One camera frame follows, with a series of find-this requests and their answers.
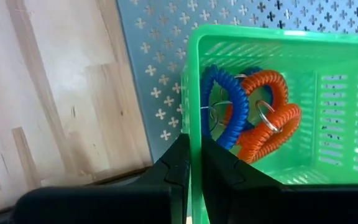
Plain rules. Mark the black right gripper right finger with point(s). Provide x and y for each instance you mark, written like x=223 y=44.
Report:
x=225 y=193

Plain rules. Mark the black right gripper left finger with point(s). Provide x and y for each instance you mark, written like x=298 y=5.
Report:
x=179 y=174

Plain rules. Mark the green plastic basket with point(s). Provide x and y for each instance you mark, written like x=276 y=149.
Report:
x=259 y=46

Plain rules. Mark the grey perforated metal shelf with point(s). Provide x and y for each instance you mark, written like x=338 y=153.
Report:
x=154 y=77

